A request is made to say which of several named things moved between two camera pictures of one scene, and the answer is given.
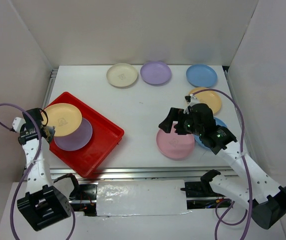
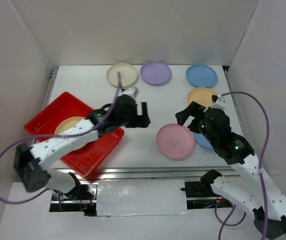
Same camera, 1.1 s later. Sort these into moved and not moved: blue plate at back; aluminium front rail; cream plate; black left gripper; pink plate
Moved: black left gripper
Not moved: cream plate; pink plate; blue plate at back; aluminium front rail
